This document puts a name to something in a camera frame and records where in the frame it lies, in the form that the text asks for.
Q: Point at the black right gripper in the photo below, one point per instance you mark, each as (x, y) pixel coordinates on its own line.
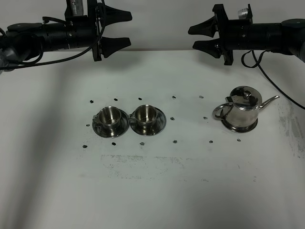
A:
(230, 32)

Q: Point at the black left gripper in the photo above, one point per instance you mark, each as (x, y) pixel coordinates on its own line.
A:
(84, 31)

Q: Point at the stainless steel teapot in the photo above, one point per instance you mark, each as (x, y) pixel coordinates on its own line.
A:
(242, 106)

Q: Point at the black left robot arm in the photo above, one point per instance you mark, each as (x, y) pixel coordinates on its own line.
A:
(23, 44)

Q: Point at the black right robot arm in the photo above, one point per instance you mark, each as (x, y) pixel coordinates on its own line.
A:
(287, 37)

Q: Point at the teapot steel saucer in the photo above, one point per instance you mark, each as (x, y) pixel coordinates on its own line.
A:
(239, 129)

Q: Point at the left steel teacup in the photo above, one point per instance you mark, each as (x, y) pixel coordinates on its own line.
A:
(109, 116)

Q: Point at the steel teacup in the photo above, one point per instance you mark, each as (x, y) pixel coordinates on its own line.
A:
(109, 116)
(144, 115)

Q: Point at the right steel teacup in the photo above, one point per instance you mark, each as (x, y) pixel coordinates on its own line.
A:
(144, 115)

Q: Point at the left steel saucer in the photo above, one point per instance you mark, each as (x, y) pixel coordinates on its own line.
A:
(113, 132)

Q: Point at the right steel saucer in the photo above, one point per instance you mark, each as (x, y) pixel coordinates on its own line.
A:
(153, 129)

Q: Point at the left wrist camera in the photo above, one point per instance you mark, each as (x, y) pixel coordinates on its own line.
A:
(74, 8)

